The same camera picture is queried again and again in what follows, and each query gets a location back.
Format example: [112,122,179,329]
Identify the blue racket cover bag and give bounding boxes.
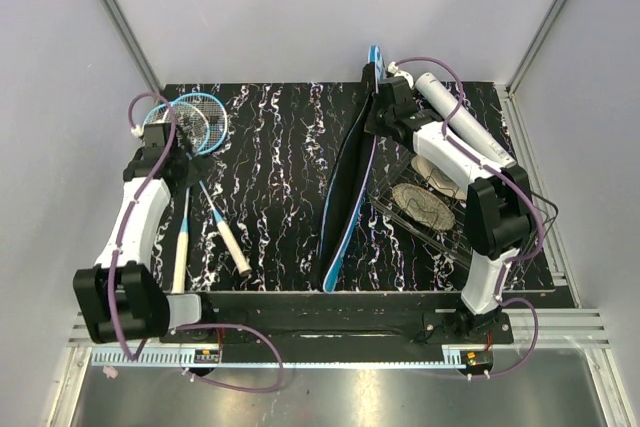
[316,44,385,293]

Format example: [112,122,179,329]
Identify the white shuttlecock tube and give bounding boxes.
[415,72,516,167]

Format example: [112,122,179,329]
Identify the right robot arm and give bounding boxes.
[367,73,544,344]

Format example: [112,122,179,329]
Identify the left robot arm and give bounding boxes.
[72,122,216,344]

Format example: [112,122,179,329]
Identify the blue badminton racket front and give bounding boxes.
[174,92,252,277]

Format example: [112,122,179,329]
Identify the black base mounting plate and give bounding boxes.
[159,291,516,363]

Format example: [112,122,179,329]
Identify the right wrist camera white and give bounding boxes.
[386,61,415,89]

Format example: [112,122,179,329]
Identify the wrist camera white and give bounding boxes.
[386,61,415,89]
[130,125,144,140]

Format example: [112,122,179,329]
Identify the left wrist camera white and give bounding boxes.
[130,125,144,140]

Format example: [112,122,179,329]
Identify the black wire dish rack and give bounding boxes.
[369,166,559,293]

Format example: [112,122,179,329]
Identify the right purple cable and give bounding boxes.
[389,55,547,379]

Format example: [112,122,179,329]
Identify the purple cable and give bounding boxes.
[389,55,547,379]
[110,91,286,393]

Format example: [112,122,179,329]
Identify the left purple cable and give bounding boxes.
[110,91,286,393]

